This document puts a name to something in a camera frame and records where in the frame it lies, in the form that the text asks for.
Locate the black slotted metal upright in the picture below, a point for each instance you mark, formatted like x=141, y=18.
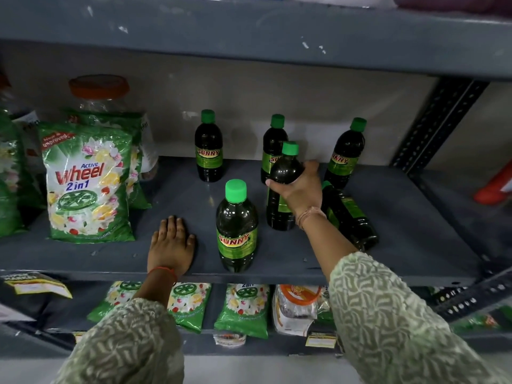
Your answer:
x=438, y=123

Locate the person's right thumb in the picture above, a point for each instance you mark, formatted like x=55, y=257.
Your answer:
x=278, y=185

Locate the beige thread wristband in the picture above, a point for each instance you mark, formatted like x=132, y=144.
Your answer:
x=310, y=214

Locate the white shelf price label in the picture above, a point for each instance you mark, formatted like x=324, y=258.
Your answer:
x=230, y=339

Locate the green floral detergent packet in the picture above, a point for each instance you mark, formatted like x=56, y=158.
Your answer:
x=86, y=183
x=10, y=183
x=116, y=297
x=244, y=309
x=191, y=305
x=136, y=155
x=478, y=321

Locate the yellow shelf price label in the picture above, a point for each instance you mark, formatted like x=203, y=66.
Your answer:
x=321, y=340

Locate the dark plastic bottle green cap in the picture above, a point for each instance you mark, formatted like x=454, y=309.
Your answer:
x=284, y=171

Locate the cluster of dark bottles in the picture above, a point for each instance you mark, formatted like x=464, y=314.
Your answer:
x=236, y=231

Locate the yellow shelf price tag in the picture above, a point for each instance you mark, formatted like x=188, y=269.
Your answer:
x=38, y=284

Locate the person's left middle finger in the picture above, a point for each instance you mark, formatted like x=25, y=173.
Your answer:
x=172, y=228

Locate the person's left thumb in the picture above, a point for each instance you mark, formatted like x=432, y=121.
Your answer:
x=190, y=243

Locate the person's right forearm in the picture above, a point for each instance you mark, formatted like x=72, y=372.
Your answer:
x=384, y=315

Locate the person's left little finger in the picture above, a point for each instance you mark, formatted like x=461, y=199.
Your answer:
x=154, y=240

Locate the grey metal shelving rack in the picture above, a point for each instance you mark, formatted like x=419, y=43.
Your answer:
x=256, y=35

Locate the person's left forearm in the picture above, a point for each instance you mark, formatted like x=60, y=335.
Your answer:
x=136, y=339

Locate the red plastic object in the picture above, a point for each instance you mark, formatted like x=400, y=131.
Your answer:
x=496, y=187

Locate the red thread wristband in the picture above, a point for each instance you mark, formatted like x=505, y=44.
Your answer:
x=164, y=270

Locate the person's right hand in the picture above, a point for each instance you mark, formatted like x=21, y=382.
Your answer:
x=304, y=191

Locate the clear plastic jar orange lid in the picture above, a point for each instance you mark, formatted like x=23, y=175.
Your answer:
x=20, y=115
x=99, y=93
x=296, y=307

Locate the person's left hand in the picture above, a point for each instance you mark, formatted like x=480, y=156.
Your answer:
x=170, y=249

